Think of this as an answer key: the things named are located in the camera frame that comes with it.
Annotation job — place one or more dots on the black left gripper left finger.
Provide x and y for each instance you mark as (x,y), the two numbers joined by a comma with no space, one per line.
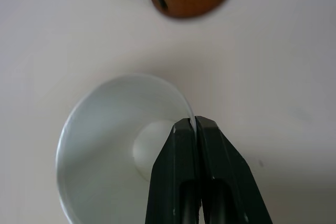
(170,171)

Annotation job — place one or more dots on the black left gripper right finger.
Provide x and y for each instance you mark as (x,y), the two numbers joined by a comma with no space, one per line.
(223,171)

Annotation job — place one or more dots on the white paper cup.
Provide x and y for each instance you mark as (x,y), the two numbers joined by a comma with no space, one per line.
(105,129)

